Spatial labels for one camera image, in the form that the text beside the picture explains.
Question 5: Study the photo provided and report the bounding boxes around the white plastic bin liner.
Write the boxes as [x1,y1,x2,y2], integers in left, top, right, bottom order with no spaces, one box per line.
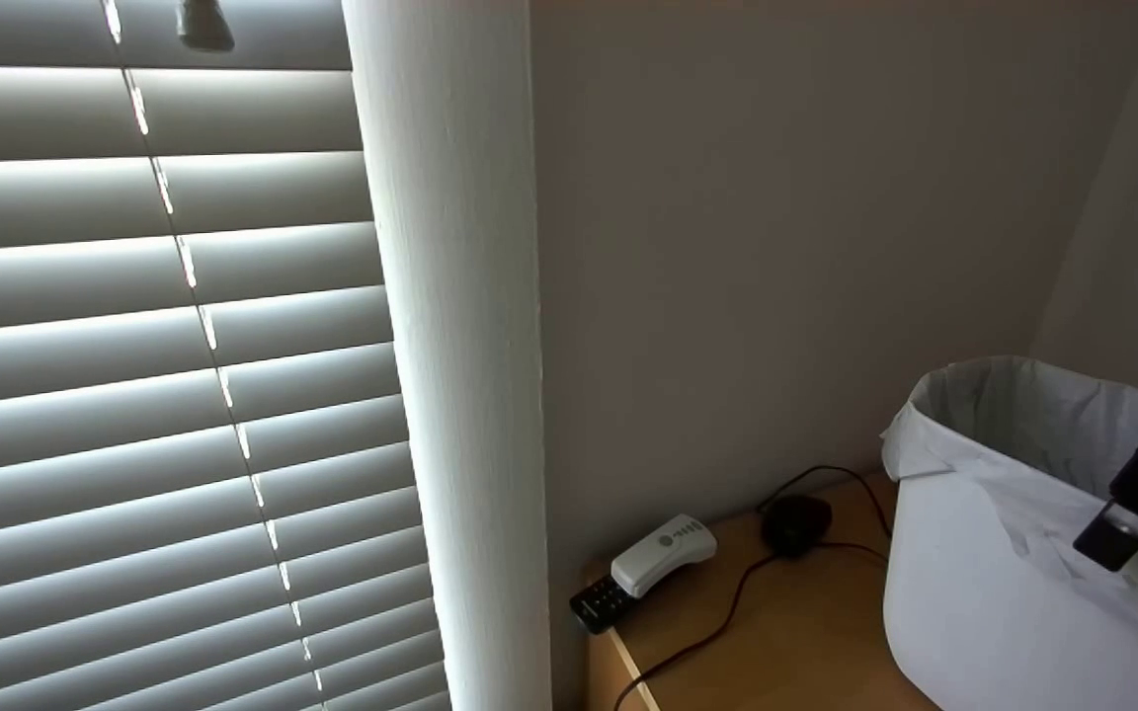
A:
[879,355,1138,633]

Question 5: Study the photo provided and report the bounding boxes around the white waste bin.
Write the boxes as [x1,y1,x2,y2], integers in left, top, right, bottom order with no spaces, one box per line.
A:
[882,355,1138,711]

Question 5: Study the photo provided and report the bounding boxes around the black computer mouse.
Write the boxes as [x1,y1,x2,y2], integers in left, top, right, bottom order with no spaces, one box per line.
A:
[760,494,834,560]

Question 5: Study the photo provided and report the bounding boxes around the white remote control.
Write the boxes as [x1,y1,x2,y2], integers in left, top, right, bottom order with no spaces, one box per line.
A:
[610,513,718,600]

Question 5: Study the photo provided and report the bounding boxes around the black remote control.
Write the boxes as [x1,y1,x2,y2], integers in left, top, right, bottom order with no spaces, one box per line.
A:
[569,576,641,635]

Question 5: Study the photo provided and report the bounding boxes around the white slatted window blind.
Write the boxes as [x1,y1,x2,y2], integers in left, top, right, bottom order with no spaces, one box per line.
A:
[0,0,453,711]

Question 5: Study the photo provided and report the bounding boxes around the black cable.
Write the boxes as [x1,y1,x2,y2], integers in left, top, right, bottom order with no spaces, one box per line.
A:
[757,463,896,540]

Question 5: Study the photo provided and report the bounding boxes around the blind cord tassel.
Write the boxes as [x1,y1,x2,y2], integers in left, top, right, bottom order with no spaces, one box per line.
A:
[177,0,236,53]

